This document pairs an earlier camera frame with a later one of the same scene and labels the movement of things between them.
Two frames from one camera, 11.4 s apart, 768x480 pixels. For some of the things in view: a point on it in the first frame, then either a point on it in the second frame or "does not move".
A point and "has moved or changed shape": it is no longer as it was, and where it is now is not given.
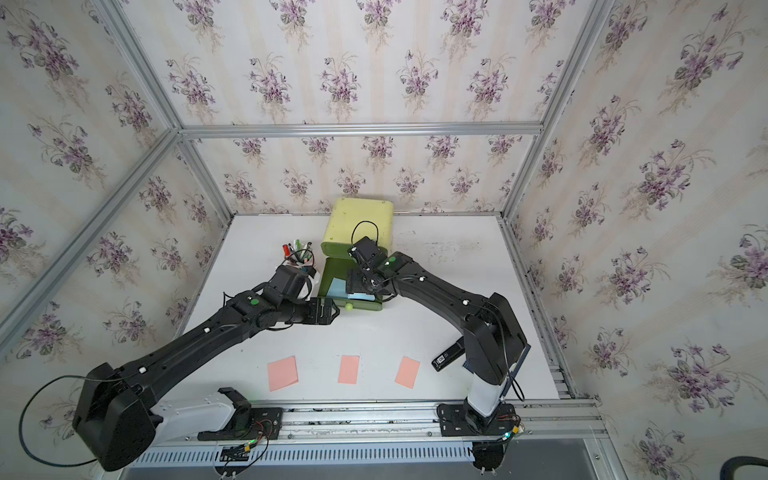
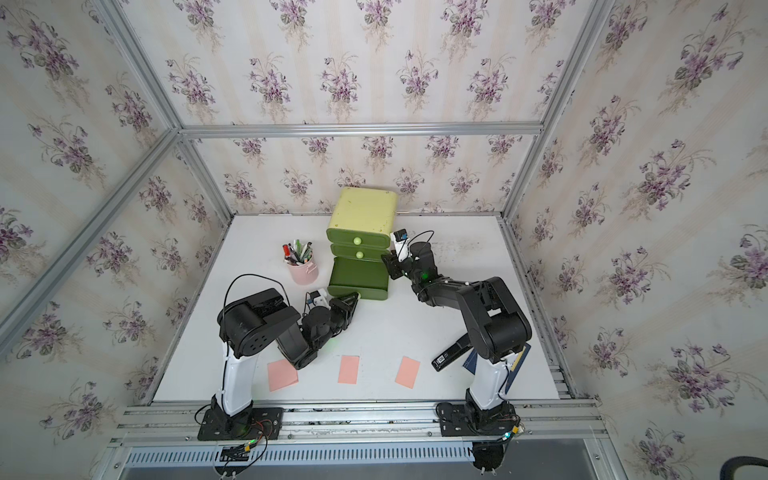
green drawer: (337, 267) has moved or changed shape
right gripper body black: (358, 282) → (396, 269)
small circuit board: (235, 453) does not move
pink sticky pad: (282, 373) does not move
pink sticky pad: (407, 372) does not move
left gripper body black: (310, 312) → (339, 319)
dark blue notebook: (469, 366) does not move
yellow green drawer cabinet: (352, 220) has moved or changed shape
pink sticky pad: (348, 369) does not move
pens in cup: (298, 253) does not move
